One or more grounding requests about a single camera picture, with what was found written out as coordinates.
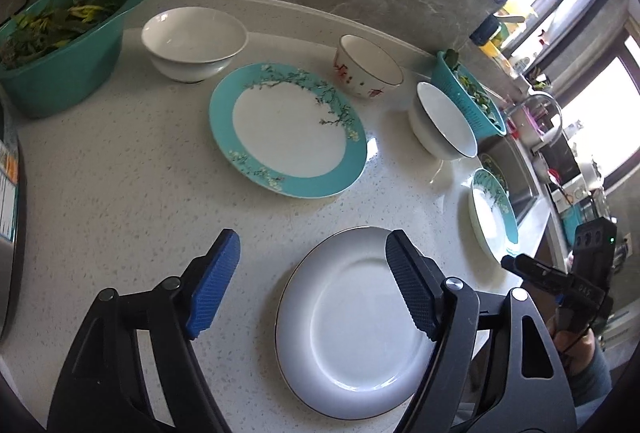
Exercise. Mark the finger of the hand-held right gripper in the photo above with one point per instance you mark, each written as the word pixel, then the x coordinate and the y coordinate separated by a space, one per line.
pixel 530 268

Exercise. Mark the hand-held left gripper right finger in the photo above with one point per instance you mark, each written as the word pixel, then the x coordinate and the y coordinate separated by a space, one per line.
pixel 412 293

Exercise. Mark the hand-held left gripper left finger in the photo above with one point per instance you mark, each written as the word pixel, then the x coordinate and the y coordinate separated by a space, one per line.
pixel 215 283

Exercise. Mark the small teal floral plate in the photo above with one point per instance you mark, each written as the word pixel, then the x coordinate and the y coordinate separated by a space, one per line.
pixel 492 213

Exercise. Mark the white plate with dark rim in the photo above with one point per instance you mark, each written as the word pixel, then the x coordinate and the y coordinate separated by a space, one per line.
pixel 350 328

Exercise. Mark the large teal floral plate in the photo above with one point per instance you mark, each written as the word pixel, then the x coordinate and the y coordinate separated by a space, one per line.
pixel 290 133

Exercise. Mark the white ceramic bowl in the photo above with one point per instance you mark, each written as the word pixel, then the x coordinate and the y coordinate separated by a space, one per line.
pixel 440 123
pixel 190 38

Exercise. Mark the person's right forearm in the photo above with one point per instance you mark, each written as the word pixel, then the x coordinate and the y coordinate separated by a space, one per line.
pixel 597 378

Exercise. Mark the person's right hand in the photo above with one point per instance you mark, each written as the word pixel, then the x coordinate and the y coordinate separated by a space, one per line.
pixel 570 345

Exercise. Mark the steel kitchen sink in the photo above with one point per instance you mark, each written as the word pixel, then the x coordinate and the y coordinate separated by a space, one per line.
pixel 520 183

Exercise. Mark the chrome faucet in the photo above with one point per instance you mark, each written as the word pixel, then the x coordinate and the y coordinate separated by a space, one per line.
pixel 542 100

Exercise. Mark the leafy greens in colander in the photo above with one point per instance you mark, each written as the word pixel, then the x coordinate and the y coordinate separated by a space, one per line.
pixel 475 95

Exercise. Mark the window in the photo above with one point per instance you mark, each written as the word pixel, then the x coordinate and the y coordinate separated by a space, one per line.
pixel 590 63

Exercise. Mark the teal plastic colander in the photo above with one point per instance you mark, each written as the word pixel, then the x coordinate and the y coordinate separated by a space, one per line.
pixel 447 85

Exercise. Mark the red floral small bowl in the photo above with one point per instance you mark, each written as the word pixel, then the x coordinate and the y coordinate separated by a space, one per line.
pixel 360 78

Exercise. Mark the steel appliance with label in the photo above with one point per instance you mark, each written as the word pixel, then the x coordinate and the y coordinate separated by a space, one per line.
pixel 7 193

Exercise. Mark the dark jar with yellow contents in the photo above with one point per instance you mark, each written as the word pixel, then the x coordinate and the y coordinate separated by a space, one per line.
pixel 486 33

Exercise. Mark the leafy greens in basin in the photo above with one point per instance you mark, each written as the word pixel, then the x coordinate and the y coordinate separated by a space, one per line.
pixel 50 25

